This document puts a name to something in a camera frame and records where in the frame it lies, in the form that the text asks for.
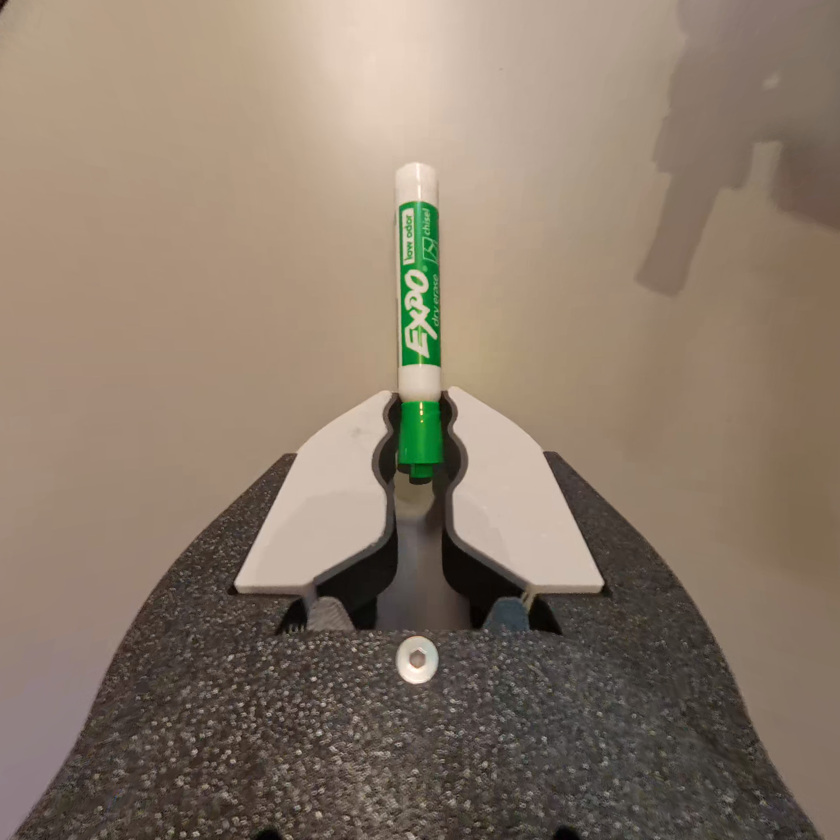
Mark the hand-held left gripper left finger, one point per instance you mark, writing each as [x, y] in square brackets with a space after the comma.
[309, 519]

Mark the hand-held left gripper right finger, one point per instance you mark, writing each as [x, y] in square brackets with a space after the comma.
[525, 519]

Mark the green marker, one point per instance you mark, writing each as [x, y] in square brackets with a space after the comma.
[418, 289]

